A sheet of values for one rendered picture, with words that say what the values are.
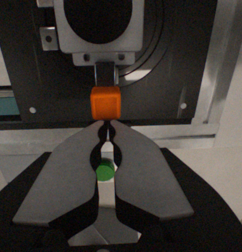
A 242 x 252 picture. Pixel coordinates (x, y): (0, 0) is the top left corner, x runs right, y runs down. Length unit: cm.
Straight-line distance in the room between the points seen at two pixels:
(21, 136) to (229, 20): 32
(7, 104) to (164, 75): 22
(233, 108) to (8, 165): 45
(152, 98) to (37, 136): 18
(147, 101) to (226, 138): 28
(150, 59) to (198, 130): 14
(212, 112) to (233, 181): 34
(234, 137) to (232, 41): 27
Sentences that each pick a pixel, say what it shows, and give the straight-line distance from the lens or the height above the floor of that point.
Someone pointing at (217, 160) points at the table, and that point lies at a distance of 51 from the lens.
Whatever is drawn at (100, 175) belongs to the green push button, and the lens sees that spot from 30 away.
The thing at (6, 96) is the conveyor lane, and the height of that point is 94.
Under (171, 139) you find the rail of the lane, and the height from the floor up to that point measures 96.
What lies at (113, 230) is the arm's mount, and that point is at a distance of 52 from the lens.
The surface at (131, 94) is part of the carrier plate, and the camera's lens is 23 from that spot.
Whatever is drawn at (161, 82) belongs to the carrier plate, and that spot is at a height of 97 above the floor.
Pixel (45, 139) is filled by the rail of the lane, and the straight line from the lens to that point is 29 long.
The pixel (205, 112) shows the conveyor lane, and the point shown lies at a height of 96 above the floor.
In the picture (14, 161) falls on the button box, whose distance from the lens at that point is 33.
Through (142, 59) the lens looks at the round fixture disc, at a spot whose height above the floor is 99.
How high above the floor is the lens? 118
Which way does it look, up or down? 60 degrees down
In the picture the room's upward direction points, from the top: 174 degrees clockwise
